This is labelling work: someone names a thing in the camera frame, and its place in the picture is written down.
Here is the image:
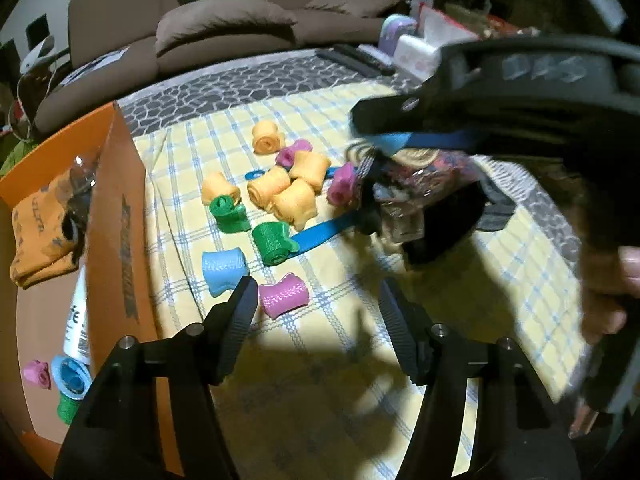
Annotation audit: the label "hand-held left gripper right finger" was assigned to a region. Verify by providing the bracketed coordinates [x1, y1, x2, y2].
[378, 277, 583, 480]

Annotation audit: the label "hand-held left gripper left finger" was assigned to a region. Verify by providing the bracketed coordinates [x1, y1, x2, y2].
[54, 276, 260, 480]

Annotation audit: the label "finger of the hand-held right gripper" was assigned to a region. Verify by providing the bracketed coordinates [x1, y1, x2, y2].
[350, 85, 480, 154]

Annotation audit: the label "beige rope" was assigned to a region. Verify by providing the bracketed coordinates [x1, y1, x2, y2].
[345, 141, 451, 167]

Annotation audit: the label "blue towel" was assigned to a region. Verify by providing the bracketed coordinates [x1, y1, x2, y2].
[50, 355, 92, 401]
[201, 247, 249, 297]

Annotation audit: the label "pink towel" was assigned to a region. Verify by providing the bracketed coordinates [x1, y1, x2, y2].
[22, 359, 52, 390]
[326, 162, 362, 207]
[258, 273, 311, 319]
[275, 139, 313, 168]

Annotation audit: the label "colourful plastic bag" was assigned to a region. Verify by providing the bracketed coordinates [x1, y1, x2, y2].
[395, 152, 478, 203]

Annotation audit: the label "green towel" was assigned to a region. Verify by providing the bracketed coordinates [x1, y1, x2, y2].
[56, 390, 84, 426]
[251, 221, 300, 266]
[208, 195, 251, 234]

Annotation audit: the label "orange hair roller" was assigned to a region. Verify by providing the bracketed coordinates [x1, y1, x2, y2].
[271, 179, 319, 231]
[251, 121, 286, 155]
[289, 151, 331, 192]
[201, 171, 242, 207]
[247, 167, 292, 211]

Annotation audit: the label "orange cardboard box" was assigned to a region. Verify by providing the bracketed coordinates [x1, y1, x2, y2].
[0, 100, 221, 480]

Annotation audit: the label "person's right hand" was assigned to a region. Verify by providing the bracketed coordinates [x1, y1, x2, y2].
[580, 246, 640, 346]

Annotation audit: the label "black clip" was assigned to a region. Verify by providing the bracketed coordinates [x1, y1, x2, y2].
[356, 180, 385, 236]

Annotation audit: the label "clear plastic case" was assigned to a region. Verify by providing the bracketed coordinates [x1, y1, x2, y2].
[380, 200, 426, 244]

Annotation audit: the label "white wipes box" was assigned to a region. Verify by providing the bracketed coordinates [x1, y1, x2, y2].
[395, 34, 443, 81]

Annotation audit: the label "grey remote control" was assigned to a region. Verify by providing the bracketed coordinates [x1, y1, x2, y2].
[357, 44, 397, 63]

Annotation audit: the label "long black remote control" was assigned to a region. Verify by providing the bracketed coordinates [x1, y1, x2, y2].
[316, 47, 382, 79]

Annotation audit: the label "black pouch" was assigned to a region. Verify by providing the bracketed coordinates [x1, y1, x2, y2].
[400, 182, 487, 267]

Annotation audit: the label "yellow plaid cloth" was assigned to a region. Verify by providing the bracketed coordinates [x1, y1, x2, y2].
[132, 95, 591, 480]

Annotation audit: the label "purple container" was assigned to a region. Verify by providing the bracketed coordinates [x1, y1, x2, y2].
[378, 14, 418, 56]

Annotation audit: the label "red and white box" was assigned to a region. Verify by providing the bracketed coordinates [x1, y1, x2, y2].
[410, 0, 483, 43]

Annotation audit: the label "orange hair roller top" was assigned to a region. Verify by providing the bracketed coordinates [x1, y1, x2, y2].
[251, 121, 286, 155]

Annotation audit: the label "white tube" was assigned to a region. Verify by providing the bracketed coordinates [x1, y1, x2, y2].
[62, 265, 94, 366]

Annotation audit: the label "clear plastic bottle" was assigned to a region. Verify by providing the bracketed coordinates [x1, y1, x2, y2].
[70, 155, 101, 196]

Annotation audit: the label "large brown cushion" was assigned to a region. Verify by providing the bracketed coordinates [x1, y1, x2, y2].
[156, 0, 301, 58]

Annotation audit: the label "orange printed cloth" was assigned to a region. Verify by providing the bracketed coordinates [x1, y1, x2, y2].
[10, 167, 91, 288]

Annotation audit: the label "brown armchair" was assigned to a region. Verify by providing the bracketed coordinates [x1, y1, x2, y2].
[35, 77, 132, 133]

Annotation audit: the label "green cloth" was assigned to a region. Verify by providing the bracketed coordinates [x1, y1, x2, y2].
[0, 137, 38, 176]

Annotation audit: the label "papers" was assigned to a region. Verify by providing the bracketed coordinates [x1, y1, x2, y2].
[65, 50, 130, 83]

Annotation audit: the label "brown sofa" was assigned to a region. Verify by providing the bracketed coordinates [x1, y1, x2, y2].
[35, 0, 426, 133]

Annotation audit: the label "white handheld device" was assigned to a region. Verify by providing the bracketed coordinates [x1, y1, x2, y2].
[20, 35, 56, 73]

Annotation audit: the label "black box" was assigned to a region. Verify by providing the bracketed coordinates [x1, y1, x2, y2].
[25, 14, 51, 46]

